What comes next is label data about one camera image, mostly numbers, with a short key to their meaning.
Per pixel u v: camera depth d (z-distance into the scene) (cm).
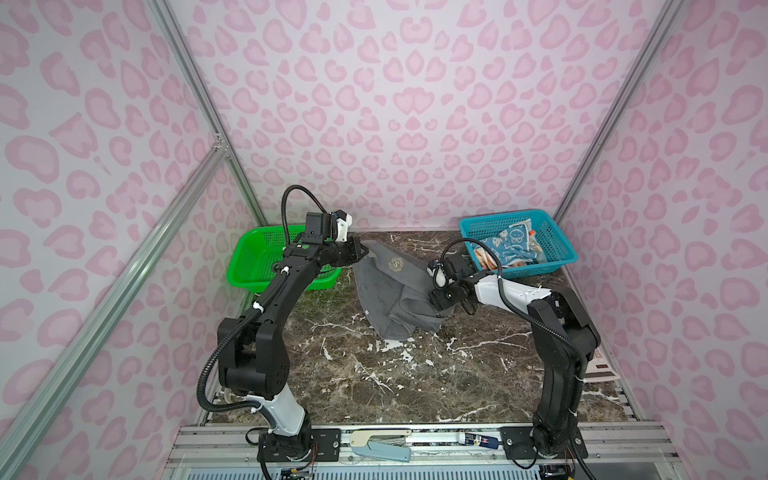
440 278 88
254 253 107
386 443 72
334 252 73
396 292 97
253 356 46
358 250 77
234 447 75
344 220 80
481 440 72
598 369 83
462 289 72
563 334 51
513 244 110
